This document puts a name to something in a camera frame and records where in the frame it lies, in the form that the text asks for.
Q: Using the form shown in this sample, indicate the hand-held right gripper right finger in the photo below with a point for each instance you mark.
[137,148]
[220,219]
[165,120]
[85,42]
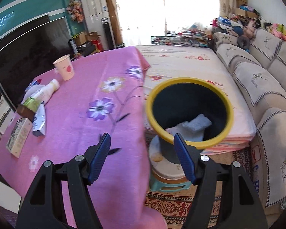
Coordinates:
[184,157]

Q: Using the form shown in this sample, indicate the green plastic stool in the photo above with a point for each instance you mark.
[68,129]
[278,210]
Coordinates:
[169,184]

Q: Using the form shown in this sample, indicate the black bin yellow rim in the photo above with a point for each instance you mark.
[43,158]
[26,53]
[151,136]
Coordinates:
[188,97]

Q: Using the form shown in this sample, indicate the cluttered glass coffee table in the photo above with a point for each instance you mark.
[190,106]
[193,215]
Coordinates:
[181,39]

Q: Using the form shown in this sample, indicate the grey tower fan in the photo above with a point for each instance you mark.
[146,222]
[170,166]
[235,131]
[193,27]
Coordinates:
[108,33]

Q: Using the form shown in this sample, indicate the white standing air conditioner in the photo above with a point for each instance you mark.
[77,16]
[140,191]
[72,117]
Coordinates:
[95,2]

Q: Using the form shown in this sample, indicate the round stool under bin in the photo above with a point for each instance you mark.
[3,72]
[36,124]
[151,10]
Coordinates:
[166,165]

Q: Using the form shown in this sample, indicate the hanging flower ornament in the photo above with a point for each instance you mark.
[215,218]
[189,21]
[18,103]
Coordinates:
[75,10]

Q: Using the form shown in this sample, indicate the large flat television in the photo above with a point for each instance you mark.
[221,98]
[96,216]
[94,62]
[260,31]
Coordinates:
[26,62]

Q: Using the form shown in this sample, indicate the stack of cardboard boxes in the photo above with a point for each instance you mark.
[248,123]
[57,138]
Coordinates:
[85,37]

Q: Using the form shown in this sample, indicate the black television behind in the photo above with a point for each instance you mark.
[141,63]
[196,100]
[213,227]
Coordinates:
[21,31]

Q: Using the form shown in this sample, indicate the white knitted cloth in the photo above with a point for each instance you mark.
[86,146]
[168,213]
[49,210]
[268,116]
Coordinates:
[193,126]

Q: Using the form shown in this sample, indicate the pink floral tablecloth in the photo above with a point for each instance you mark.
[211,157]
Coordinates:
[85,100]

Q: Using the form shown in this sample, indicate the silver snack wrapper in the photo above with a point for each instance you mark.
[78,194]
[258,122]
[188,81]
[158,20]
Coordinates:
[39,121]

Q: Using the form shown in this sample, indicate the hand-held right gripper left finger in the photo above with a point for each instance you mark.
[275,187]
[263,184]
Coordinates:
[98,157]

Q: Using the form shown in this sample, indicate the corner cardboard boxes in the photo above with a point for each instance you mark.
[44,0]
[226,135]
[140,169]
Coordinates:
[243,2]

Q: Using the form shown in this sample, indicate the patterned red rug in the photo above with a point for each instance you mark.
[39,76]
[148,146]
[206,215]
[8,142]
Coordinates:
[171,207]

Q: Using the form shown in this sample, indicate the floral printed carton box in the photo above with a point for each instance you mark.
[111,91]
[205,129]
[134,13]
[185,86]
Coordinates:
[19,136]

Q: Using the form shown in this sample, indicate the blue red card box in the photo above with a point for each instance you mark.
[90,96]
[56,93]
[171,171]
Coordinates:
[34,85]

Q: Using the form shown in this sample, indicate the floral covered mattress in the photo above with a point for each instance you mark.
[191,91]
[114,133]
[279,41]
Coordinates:
[193,59]

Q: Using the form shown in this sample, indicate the white plastic bottle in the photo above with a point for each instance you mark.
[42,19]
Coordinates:
[45,91]

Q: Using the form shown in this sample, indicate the pile of plush toys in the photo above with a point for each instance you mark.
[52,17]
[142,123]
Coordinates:
[276,28]

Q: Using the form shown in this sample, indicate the blue star print bag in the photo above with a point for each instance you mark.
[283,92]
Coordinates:
[225,22]

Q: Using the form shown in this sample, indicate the beige sofa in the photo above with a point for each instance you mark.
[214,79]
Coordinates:
[264,83]

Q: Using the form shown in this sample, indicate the pink paper cup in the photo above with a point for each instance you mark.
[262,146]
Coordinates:
[64,68]

